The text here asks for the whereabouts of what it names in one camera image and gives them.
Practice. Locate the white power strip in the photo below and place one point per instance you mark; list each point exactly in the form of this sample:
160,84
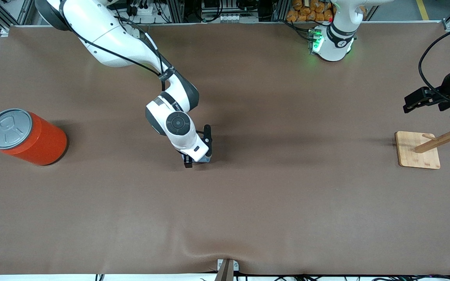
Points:
147,11

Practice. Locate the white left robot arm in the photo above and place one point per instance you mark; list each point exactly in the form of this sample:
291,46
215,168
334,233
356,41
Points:
334,45

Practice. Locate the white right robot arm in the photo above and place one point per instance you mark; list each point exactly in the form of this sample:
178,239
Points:
108,39

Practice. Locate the orange can with grey lid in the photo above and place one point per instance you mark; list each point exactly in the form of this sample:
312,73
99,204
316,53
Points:
37,144

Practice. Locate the orange snack bag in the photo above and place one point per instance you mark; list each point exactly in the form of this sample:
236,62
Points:
307,13

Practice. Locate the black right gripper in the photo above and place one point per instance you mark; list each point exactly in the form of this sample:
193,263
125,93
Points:
188,160

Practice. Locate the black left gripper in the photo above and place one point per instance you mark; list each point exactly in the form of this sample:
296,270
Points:
446,92

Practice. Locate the brown camera pole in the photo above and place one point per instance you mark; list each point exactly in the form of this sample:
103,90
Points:
225,273

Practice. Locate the brown table cover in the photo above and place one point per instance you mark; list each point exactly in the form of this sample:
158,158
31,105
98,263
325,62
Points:
225,203

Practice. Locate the grey metal bracket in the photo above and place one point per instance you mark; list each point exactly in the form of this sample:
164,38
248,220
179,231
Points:
236,265

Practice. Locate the wooden cup stand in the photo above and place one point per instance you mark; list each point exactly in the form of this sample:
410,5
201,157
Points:
418,154

